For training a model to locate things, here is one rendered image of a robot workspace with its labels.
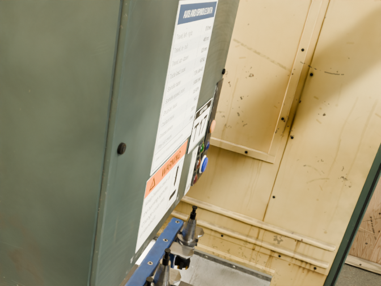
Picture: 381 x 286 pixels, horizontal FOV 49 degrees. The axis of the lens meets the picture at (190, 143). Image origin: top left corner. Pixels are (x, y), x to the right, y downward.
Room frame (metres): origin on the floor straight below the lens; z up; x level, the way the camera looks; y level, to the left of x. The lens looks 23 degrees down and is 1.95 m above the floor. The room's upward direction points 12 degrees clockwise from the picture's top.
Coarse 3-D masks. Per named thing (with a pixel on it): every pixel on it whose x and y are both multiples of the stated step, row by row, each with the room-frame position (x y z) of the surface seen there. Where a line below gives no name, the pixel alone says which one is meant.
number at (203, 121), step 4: (208, 112) 0.68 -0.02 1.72; (204, 116) 0.66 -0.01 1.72; (200, 120) 0.64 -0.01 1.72; (204, 120) 0.67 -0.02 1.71; (200, 124) 0.64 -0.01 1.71; (204, 124) 0.67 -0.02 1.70; (200, 128) 0.65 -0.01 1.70; (204, 128) 0.68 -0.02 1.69; (200, 132) 0.65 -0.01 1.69; (200, 136) 0.66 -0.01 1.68; (196, 140) 0.64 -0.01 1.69
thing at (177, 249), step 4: (172, 244) 0.98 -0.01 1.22; (176, 244) 0.99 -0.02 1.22; (180, 244) 0.99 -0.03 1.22; (168, 248) 0.96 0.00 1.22; (172, 248) 0.96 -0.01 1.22; (176, 248) 0.97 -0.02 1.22; (180, 248) 0.97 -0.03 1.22; (184, 248) 0.98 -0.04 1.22; (188, 248) 0.98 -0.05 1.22; (172, 252) 0.95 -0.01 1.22; (176, 252) 0.95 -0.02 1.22; (180, 252) 0.95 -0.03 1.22; (184, 252) 0.96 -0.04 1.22; (188, 252) 0.96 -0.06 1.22; (192, 252) 0.97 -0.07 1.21; (180, 256) 0.94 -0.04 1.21; (184, 256) 0.94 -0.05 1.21; (188, 256) 0.94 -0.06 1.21
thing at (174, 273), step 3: (156, 267) 0.87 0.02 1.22; (171, 270) 0.87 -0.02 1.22; (174, 270) 0.88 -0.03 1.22; (177, 270) 0.88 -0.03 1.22; (153, 273) 0.85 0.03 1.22; (171, 273) 0.86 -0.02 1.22; (174, 273) 0.86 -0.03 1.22; (177, 273) 0.87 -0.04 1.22; (171, 276) 0.85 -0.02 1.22; (174, 276) 0.85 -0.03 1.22; (177, 276) 0.86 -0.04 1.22; (180, 276) 0.86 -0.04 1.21; (171, 279) 0.84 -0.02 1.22; (174, 279) 0.84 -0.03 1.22; (177, 279) 0.85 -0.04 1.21; (174, 282) 0.83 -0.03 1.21
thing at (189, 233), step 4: (188, 216) 1.02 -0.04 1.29; (188, 220) 1.01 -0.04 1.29; (192, 220) 1.01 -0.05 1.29; (196, 220) 1.02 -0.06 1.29; (188, 224) 1.01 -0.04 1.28; (192, 224) 1.01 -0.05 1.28; (196, 224) 1.02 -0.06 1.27; (184, 228) 1.01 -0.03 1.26; (188, 228) 1.00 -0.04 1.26; (192, 228) 1.01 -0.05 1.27; (184, 232) 1.01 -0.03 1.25; (188, 232) 1.00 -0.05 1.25; (192, 232) 1.00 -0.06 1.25; (184, 236) 1.00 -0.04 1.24; (188, 236) 1.00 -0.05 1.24; (192, 236) 1.00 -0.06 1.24; (188, 240) 1.00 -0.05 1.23; (192, 240) 1.00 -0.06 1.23
